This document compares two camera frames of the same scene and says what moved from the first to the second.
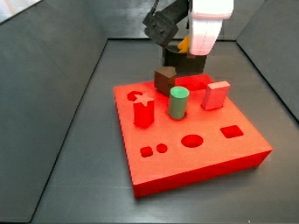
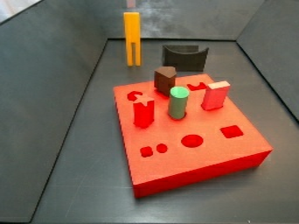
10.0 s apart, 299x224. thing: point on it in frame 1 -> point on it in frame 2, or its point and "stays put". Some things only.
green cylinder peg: x=178 y=101 stays put
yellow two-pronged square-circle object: x=184 y=45 -> x=132 y=32
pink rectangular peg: x=216 y=94 stays put
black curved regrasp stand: x=184 y=63 stays put
